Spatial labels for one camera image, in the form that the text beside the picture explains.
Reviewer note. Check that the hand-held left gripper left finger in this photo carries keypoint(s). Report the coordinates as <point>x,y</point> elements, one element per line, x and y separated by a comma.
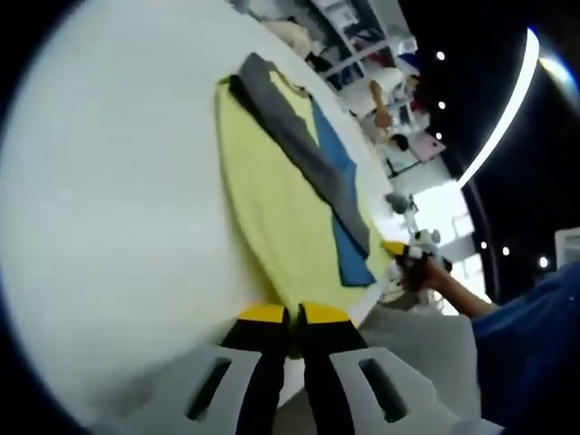
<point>181,385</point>

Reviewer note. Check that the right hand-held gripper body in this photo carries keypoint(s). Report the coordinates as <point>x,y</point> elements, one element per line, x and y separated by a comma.
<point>428,242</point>

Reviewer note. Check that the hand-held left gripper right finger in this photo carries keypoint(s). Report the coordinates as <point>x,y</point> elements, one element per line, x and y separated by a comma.
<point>408,389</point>

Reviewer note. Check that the yellow grey blue garment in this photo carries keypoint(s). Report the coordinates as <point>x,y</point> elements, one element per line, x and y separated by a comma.
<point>272,204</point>

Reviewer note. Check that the person's right hand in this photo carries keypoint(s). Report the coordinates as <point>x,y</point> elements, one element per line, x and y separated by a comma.
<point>419,274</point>

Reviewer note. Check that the dark small pouch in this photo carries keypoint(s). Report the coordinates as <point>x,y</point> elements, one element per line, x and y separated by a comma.
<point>396,202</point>

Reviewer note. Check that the pink board on stand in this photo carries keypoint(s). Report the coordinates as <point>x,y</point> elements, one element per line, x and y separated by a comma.
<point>429,149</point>

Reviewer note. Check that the person's blue shirt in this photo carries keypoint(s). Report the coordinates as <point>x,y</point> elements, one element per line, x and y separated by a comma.
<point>530,353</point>

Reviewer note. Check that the white ceiling light strip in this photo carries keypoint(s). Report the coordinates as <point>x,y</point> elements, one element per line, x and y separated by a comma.
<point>503,109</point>

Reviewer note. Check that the grey metal shelving unit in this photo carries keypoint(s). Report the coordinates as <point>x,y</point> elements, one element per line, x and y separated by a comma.
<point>358,45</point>

